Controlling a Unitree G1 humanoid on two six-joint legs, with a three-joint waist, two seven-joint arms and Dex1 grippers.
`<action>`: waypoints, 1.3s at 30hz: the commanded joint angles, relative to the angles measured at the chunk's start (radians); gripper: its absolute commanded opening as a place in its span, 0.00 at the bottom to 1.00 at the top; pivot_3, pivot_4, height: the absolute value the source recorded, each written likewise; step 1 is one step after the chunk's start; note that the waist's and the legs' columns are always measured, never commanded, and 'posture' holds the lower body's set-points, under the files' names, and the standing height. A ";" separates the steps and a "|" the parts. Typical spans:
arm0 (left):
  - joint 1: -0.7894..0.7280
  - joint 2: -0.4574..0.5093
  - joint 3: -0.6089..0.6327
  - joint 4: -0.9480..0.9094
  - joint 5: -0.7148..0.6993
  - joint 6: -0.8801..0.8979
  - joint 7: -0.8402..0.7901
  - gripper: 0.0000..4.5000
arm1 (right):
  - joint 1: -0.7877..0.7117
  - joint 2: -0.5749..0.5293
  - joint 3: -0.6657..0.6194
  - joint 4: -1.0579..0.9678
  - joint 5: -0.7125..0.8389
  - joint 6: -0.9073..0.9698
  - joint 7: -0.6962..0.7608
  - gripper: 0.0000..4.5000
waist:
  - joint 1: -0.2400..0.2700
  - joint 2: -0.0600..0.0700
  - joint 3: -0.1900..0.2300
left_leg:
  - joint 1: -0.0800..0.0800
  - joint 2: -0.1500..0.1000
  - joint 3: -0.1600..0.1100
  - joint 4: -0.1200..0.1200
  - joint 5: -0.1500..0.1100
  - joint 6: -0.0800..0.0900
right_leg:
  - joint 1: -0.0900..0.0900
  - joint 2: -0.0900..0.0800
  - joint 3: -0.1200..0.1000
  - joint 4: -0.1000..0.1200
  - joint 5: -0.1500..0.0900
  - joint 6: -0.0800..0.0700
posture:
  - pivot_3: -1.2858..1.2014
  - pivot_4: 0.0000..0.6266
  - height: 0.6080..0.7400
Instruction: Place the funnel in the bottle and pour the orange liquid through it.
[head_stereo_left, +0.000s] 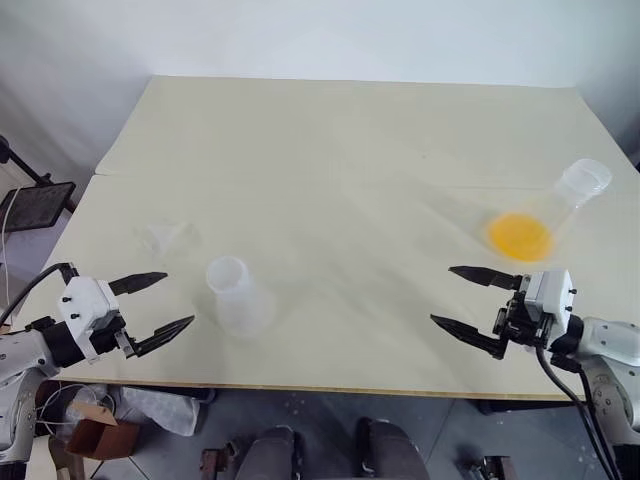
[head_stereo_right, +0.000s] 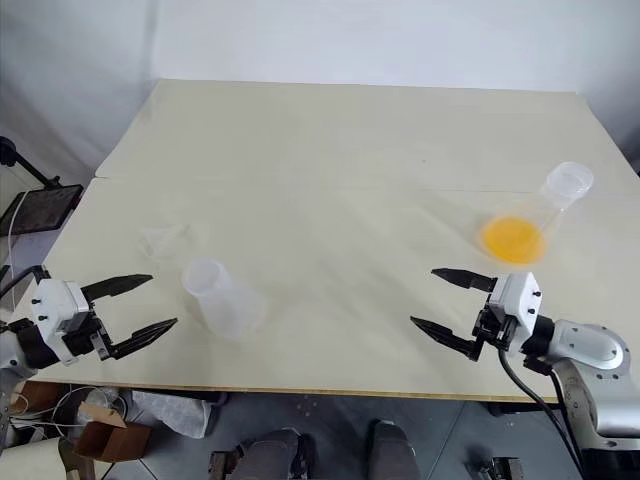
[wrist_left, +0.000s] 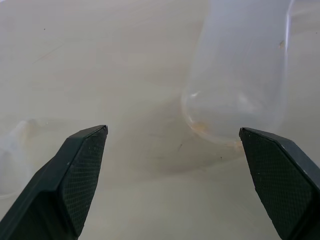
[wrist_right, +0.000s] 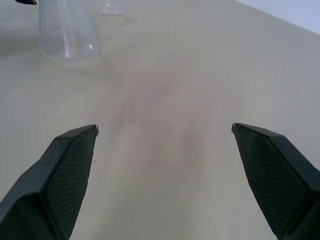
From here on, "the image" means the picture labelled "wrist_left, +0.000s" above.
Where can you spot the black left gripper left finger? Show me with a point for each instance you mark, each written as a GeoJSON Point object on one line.
{"type": "Point", "coordinates": [50, 195]}

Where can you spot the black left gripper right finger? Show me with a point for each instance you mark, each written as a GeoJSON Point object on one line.
{"type": "Point", "coordinates": [282, 182]}

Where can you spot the plastic cup with orange liquid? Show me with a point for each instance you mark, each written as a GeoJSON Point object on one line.
{"type": "Point", "coordinates": [237, 62]}

